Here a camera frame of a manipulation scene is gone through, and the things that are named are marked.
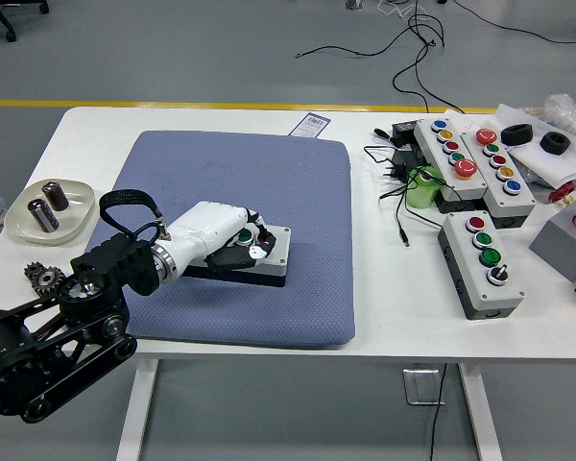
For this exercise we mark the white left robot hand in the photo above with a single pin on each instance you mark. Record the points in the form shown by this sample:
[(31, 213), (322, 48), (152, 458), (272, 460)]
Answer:
[(206, 223)]

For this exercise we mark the grey four-button control box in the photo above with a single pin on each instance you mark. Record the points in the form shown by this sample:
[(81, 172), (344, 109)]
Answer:
[(465, 269), (280, 261)]

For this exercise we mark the grey five-button box, blue end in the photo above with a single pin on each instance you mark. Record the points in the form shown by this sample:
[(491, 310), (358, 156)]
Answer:
[(437, 146)]

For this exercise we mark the grey five-button box, mushroom end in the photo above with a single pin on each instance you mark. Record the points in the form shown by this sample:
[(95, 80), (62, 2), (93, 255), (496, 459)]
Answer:
[(511, 201)]

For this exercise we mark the blue-grey padded mat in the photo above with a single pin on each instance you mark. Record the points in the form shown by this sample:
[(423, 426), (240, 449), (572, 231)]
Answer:
[(269, 168)]

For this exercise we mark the cream shallow dish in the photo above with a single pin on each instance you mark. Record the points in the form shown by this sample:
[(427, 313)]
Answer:
[(77, 192)]

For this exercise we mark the purple and white label card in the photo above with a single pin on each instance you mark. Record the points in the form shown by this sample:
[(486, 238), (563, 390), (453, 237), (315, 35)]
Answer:
[(311, 124)]

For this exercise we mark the dark brown cylindrical capacitor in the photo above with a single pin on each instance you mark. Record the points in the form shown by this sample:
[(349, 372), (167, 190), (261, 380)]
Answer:
[(44, 214), (56, 194)]

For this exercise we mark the black gear with silver hub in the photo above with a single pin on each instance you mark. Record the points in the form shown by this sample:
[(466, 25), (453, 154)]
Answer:
[(47, 281)]

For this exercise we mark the plain black gear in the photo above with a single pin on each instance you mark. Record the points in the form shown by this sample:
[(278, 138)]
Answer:
[(31, 270)]

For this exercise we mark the white table leg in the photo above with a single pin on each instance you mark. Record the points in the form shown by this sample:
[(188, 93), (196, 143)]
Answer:
[(482, 418), (134, 413)]

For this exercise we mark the light green tape roll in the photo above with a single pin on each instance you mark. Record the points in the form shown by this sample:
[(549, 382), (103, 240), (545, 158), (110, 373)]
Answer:
[(420, 194)]

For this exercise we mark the black power adapter box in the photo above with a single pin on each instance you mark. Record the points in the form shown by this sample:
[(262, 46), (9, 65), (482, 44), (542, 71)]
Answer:
[(405, 132)]

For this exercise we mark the silver floor socket plate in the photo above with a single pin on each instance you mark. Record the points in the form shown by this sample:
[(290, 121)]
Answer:
[(415, 391)]

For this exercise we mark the black office chair base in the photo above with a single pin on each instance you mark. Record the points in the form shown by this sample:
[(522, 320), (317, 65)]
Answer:
[(5, 14)]

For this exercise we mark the white paper sheet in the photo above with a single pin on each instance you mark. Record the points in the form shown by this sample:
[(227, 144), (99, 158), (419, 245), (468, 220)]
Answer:
[(547, 163)]

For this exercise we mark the red knob part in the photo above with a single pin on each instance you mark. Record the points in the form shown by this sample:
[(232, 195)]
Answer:
[(560, 193)]

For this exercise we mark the grey block box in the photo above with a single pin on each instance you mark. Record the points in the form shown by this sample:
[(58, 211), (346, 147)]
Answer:
[(561, 245)]

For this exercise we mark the clear bubble wrap bag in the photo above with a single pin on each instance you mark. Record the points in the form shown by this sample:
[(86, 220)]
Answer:
[(568, 113)]

